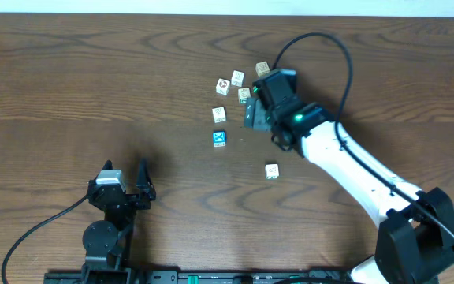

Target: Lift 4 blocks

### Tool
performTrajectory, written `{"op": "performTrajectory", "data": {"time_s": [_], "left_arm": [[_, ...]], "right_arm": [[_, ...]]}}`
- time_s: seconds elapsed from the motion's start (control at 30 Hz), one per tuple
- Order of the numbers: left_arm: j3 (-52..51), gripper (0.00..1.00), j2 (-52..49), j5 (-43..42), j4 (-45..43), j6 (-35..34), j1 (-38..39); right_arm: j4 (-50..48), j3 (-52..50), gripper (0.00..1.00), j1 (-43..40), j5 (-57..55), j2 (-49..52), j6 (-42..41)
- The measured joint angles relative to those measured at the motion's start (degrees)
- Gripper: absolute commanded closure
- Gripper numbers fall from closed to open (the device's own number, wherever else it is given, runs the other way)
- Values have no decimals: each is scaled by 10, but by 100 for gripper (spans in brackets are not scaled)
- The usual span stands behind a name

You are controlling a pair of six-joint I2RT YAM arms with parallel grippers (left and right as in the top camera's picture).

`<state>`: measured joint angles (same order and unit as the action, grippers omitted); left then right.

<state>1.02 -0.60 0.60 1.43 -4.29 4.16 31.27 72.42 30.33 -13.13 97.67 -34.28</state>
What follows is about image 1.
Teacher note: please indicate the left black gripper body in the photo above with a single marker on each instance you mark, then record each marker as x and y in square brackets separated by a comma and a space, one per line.
[131, 198]

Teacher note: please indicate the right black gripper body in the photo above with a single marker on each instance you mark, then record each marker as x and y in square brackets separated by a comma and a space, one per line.
[264, 119]

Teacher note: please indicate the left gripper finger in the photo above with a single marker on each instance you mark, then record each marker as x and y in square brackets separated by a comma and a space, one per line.
[143, 181]
[108, 165]

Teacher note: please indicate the wooden block green letter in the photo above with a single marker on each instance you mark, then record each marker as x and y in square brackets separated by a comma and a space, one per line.
[243, 95]

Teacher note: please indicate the wooden block teal side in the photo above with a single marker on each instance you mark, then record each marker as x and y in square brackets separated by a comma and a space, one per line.
[272, 171]

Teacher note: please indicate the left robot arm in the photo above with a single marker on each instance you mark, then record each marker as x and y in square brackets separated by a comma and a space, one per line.
[107, 242]

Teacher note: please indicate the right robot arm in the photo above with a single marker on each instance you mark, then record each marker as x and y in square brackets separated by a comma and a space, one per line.
[415, 228]

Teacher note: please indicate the wooden block yellow edge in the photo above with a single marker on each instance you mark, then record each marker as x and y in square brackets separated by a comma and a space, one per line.
[262, 68]

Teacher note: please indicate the wooden block upper left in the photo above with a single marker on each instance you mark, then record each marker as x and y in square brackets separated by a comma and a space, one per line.
[237, 78]

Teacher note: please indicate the wooden block red picture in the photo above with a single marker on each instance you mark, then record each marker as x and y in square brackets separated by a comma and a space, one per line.
[223, 86]

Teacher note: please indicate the wooden block near blue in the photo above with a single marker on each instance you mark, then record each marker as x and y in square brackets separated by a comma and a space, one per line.
[219, 114]

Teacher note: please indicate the blue letter block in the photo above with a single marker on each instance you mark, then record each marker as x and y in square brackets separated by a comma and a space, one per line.
[219, 139]

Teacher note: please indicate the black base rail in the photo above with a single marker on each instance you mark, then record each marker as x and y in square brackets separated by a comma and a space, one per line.
[193, 277]

